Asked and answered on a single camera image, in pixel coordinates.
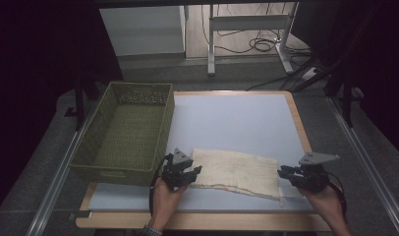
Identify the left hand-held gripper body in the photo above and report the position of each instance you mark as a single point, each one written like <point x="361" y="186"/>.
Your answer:
<point x="174" y="172"/>

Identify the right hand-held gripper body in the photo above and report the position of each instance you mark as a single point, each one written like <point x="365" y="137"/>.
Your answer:
<point x="313" y="177"/>

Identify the cream cloth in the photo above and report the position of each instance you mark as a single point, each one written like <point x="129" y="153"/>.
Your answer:
<point x="237" y="172"/>

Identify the green woven basket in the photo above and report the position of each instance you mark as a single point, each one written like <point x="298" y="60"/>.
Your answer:
<point x="128" y="141"/>

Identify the person's right hand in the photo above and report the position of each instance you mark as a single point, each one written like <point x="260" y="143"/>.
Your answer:
<point x="327" y="203"/>

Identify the person's left hand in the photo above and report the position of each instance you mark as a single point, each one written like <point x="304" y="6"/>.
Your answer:
<point x="164" y="203"/>

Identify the wooden table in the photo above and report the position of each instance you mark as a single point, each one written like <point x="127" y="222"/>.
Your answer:
<point x="204" y="221"/>

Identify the white foam mat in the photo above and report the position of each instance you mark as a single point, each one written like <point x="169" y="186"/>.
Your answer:
<point x="233" y="121"/>

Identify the black metal stand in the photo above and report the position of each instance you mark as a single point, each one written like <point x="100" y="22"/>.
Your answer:
<point x="79" y="105"/>
<point x="346" y="98"/>

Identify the white power strip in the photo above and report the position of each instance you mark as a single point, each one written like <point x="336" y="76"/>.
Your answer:
<point x="309" y="73"/>

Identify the black tape strip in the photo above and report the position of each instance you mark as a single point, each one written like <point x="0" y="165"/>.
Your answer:
<point x="79" y="214"/>

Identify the dark curtain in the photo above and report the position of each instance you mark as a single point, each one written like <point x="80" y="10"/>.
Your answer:
<point x="30" y="82"/>
<point x="381" y="65"/>

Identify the white cabinet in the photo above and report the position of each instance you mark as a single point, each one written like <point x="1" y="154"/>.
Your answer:
<point x="145" y="31"/>

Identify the metal floor rail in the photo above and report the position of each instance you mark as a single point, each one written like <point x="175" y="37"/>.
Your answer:
<point x="58" y="177"/>
<point x="368" y="157"/>

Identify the white metal desk frame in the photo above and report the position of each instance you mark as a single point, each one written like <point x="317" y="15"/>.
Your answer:
<point x="246" y="22"/>

